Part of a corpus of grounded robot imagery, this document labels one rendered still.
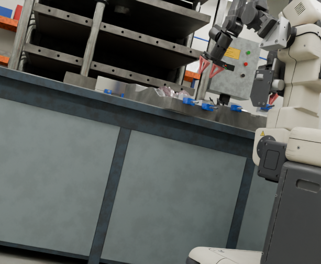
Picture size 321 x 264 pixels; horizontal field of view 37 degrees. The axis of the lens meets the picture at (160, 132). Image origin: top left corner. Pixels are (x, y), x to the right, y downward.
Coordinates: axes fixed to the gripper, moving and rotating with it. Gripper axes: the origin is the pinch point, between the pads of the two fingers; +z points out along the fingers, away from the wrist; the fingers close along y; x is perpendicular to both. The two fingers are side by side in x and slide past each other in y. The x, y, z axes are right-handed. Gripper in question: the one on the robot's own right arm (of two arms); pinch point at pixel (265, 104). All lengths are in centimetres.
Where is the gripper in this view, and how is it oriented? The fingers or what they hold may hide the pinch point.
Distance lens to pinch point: 246.9
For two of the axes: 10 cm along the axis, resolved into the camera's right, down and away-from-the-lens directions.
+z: -2.8, 9.5, -1.4
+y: -9.2, -3.0, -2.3
